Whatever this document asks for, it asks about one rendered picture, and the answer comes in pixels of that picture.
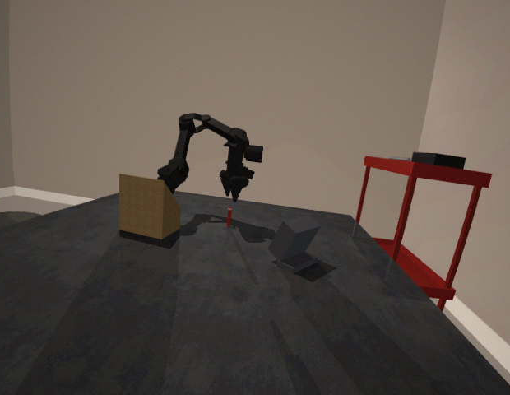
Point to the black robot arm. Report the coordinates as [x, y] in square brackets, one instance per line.
[177, 170]

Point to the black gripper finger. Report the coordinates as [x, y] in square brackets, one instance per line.
[235, 191]
[226, 185]

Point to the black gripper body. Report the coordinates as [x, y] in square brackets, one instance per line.
[232, 173]

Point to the grey panel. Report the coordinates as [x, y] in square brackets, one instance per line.
[291, 241]

